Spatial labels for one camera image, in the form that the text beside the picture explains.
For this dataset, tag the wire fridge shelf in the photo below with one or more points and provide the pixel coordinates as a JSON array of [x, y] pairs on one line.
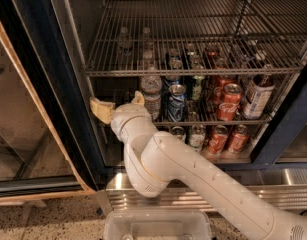
[[196, 113], [190, 35]]

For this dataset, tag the middle wire fridge shelf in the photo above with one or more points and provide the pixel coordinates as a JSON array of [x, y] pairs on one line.
[[196, 113]]

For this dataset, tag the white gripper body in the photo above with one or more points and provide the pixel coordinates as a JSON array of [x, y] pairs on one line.
[[129, 111]]

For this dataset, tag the green soda can middle shelf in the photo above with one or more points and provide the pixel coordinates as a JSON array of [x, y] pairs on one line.
[[196, 86]]

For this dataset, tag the right red can bottom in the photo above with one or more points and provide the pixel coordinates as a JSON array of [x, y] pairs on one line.
[[238, 139]]

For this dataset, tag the front clear water bottle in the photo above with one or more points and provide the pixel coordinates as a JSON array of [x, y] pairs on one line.
[[150, 84]]

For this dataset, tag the rear red Coca-Cola can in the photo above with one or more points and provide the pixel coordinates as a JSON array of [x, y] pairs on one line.
[[220, 80]]

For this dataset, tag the left white-green can bottom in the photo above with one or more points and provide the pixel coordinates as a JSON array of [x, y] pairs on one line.
[[179, 132]]

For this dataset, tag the blue Pepsi can middle shelf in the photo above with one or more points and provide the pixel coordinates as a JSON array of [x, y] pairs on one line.
[[176, 102]]

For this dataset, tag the rear left water bottle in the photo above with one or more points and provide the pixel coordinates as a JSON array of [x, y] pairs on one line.
[[124, 42]]

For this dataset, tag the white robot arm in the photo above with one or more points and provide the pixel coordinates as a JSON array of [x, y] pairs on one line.
[[154, 158]]

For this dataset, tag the stainless fridge base grille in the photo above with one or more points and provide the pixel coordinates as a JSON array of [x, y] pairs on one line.
[[285, 189]]

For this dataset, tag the rear middle water bottle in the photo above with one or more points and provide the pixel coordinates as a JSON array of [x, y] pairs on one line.
[[147, 41]]

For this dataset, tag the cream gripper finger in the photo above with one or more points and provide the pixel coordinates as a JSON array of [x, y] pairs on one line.
[[138, 98], [103, 110]]

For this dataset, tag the white labelled coffee bottle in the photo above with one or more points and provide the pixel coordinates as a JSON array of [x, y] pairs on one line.
[[257, 95]]

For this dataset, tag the dark blue fridge frame post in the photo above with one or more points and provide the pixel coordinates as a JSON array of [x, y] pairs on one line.
[[286, 124]]

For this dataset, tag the glass fridge door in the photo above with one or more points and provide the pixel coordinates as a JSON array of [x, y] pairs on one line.
[[48, 147]]

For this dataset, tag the left red can bottom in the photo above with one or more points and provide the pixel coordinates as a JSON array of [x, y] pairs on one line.
[[218, 138]]

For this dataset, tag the red coca-cola can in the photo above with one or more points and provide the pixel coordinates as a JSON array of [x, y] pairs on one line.
[[229, 101], [220, 80]]

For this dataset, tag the right white-green can bottom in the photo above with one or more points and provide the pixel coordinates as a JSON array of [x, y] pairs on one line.
[[196, 137]]

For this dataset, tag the front red Coca-Cola can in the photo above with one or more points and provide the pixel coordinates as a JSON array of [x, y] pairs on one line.
[[229, 101]]

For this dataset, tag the white-green can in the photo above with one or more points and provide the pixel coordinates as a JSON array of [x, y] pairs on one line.
[[179, 132], [196, 137]]

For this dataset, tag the upper wire fridge shelf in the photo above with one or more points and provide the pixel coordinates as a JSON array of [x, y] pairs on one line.
[[190, 35]]

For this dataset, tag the clear plastic bin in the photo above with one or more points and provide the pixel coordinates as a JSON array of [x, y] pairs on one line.
[[157, 224]]

